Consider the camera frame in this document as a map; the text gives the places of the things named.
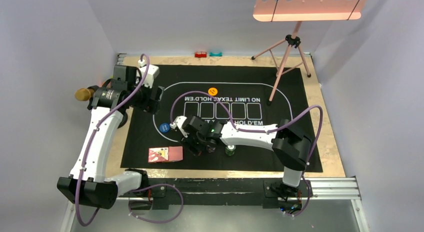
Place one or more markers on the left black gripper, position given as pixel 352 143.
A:
pixel 148 105

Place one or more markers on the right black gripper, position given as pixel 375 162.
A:
pixel 195 148

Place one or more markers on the blue poker chip stack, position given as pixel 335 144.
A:
pixel 210 149

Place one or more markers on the blue small blind button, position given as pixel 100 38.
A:
pixel 164 127

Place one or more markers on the orange big blind button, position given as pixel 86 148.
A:
pixel 212 91

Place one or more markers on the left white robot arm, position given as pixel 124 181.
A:
pixel 107 106

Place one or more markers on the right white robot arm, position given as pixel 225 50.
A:
pixel 291 145

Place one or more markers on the red playing card box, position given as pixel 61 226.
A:
pixel 165 154

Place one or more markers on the green poker chip stack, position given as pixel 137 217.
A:
pixel 230 150

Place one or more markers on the black round microphone base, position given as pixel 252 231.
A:
pixel 123 121

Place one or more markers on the red toy block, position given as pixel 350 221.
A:
pixel 200 54

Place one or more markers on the teal toy block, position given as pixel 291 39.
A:
pixel 215 54

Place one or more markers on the black poker table mat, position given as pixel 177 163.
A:
pixel 243 93

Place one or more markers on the gold microphone head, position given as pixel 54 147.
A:
pixel 84 94

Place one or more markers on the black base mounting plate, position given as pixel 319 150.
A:
pixel 268 193

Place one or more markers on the pink perforated panel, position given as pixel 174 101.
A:
pixel 307 10

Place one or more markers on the pink tripod stand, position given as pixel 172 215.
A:
pixel 293 42

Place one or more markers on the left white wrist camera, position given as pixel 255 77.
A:
pixel 150 75

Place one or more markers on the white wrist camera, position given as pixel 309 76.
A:
pixel 150 75
pixel 177 125

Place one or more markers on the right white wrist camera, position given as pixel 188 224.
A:
pixel 177 125

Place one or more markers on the aluminium rail frame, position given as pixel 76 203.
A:
pixel 334 189

